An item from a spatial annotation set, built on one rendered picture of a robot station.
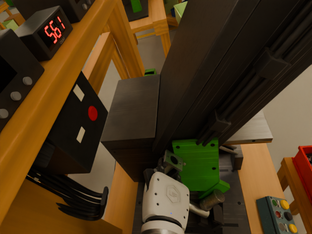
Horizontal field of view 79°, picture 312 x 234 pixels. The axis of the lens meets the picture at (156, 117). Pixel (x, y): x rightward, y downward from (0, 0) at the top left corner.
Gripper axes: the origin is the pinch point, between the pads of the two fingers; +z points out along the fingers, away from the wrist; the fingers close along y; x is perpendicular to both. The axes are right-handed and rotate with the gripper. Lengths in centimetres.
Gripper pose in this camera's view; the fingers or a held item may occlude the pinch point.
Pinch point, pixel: (168, 166)
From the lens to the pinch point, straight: 51.9
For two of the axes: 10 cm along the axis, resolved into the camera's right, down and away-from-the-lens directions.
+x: -5.6, 6.3, 5.4
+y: -8.2, -5.2, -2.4
